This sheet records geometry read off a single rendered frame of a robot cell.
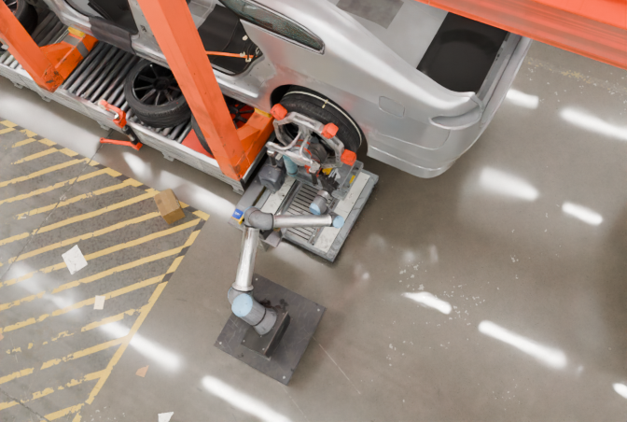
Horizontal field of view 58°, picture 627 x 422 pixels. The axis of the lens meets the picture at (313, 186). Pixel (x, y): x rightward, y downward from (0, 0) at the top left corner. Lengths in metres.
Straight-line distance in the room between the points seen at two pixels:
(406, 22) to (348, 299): 2.16
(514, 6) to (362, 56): 1.60
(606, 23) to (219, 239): 3.59
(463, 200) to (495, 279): 0.70
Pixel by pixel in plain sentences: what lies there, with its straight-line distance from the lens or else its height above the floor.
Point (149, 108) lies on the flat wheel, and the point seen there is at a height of 0.51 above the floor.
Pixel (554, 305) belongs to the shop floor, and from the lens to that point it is 4.68.
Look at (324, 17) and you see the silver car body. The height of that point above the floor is 1.84.
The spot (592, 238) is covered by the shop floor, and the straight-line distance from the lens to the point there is 4.96.
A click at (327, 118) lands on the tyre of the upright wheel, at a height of 1.15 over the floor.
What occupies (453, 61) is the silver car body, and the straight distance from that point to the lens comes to 4.48.
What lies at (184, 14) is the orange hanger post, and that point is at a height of 2.20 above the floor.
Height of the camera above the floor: 4.32
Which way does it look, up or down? 63 degrees down
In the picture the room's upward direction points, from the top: 11 degrees counter-clockwise
